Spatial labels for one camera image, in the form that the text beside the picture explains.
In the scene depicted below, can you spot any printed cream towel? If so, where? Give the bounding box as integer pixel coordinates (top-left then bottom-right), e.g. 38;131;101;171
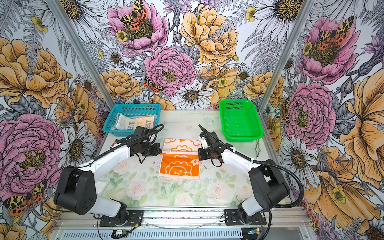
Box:
112;113;157;131

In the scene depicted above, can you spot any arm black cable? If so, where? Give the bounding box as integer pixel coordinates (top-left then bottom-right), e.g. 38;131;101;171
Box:
44;123;165;217
198;124;305;240

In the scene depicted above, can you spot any small metal wire clip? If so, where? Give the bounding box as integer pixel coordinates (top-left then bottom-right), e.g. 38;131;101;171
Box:
255;140;261;159

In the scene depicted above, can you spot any teal plastic basket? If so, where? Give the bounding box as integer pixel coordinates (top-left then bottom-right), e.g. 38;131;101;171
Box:
103;104;161;137

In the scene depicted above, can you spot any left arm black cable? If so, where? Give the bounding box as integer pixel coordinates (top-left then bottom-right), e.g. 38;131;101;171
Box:
44;123;165;217

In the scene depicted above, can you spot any orange patterned towel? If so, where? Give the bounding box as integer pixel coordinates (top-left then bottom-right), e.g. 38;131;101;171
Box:
159;139;201;180

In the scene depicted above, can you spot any green plastic basket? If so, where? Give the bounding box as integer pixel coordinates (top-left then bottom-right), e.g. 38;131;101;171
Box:
219;100;264;143

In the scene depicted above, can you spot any right aluminium frame post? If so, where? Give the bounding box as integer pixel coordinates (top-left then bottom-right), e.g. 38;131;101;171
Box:
259;0;316;111

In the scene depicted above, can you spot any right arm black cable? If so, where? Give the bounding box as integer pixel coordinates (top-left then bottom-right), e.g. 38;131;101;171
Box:
198;124;305;240

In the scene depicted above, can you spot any aluminium frame post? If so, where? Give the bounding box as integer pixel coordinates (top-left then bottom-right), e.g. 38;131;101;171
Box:
47;1;115;109
259;0;316;111

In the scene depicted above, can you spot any left aluminium frame post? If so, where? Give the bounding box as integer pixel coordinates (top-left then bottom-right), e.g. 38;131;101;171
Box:
47;1;115;109

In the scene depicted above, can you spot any red and white carton box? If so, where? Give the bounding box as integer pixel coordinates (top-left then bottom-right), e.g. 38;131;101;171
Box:
111;140;119;148

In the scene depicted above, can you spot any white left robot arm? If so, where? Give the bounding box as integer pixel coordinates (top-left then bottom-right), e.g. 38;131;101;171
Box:
54;124;164;225

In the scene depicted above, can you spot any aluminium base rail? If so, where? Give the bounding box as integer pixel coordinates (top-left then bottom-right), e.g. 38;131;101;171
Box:
51;206;316;240

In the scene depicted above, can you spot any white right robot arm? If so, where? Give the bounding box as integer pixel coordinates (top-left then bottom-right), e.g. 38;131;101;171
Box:
198;132;290;223

